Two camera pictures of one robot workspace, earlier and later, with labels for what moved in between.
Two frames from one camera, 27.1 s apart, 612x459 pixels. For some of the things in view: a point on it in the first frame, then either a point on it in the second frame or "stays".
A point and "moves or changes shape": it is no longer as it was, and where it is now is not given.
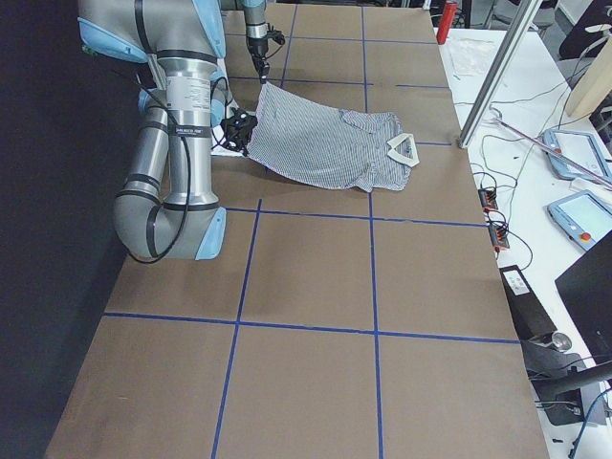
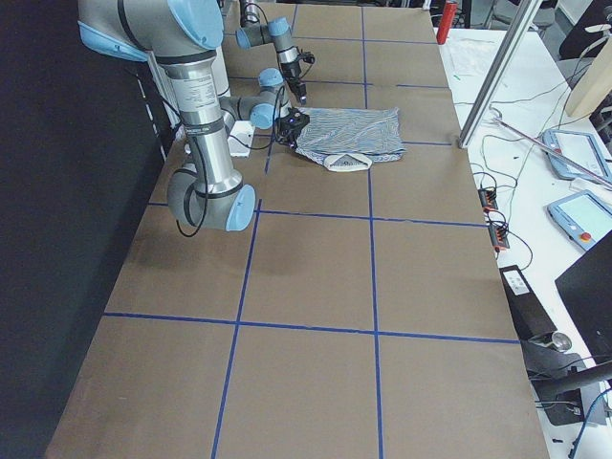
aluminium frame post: (524, 19) stays
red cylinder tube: (448, 17) stays
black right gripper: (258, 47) → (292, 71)
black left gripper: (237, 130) → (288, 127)
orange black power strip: (499, 230) stays
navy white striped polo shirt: (342, 148) moves or changes shape
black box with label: (530, 316) stays
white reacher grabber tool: (556, 152) stays
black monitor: (587, 289) stays
